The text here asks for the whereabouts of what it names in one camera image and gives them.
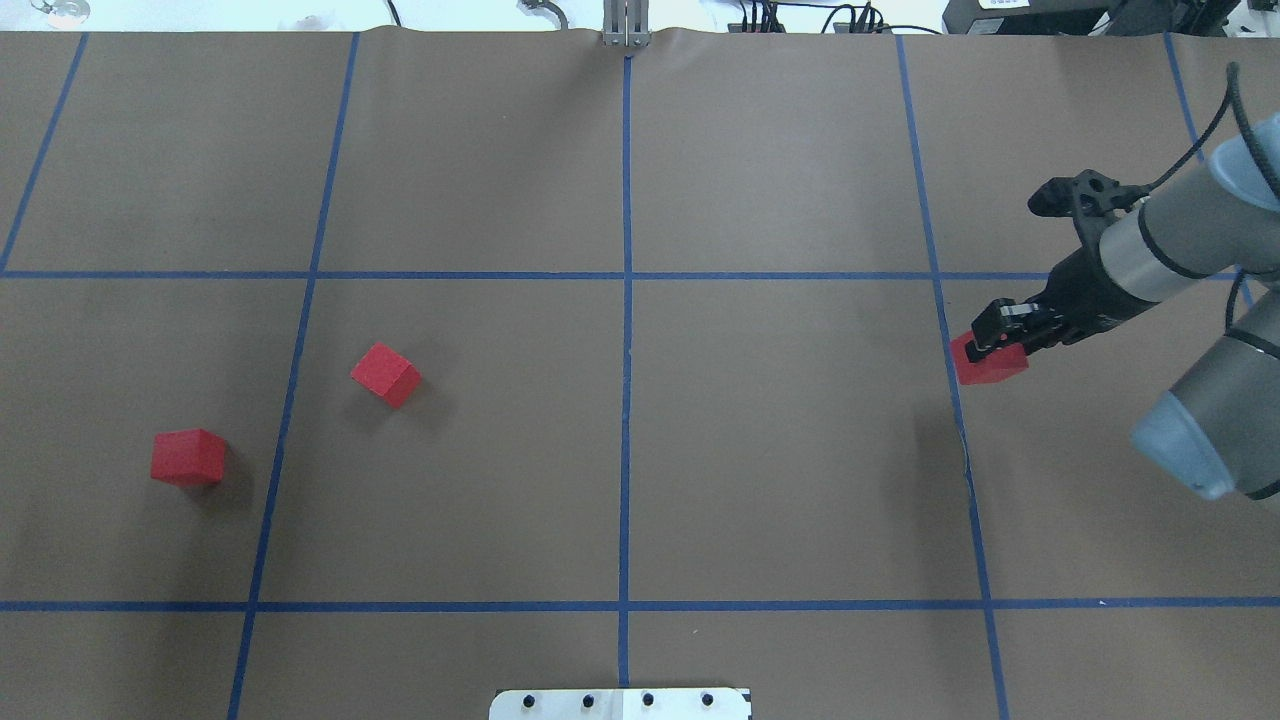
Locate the black device top right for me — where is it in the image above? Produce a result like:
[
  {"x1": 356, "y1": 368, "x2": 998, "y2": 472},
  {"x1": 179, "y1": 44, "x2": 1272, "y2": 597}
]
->
[{"x1": 942, "y1": 1, "x2": 1240, "y2": 37}]

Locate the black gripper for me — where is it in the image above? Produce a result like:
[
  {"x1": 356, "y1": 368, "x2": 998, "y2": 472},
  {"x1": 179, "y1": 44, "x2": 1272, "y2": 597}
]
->
[{"x1": 966, "y1": 249, "x2": 1139, "y2": 363}]

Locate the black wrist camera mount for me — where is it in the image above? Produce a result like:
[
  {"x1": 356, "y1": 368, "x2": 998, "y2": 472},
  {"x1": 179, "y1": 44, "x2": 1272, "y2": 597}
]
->
[{"x1": 1027, "y1": 169, "x2": 1152, "y2": 247}]

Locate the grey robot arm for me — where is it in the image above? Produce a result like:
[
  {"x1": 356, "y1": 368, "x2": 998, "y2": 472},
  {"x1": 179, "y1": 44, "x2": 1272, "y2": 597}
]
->
[{"x1": 951, "y1": 118, "x2": 1277, "y2": 506}]

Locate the black cable bundle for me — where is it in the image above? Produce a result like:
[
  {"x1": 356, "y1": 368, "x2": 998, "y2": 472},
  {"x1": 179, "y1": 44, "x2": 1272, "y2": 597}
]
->
[{"x1": 728, "y1": 0, "x2": 945, "y2": 36}]

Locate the red cube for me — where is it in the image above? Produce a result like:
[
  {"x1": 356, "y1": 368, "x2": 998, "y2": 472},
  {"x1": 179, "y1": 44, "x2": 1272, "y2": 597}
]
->
[
  {"x1": 948, "y1": 332, "x2": 1030, "y2": 386},
  {"x1": 150, "y1": 428, "x2": 227, "y2": 487},
  {"x1": 349, "y1": 342, "x2": 422, "y2": 409}
]

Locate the white metal base plate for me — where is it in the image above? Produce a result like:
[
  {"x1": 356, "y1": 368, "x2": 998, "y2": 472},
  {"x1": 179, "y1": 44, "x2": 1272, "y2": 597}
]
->
[{"x1": 488, "y1": 687, "x2": 754, "y2": 719}]

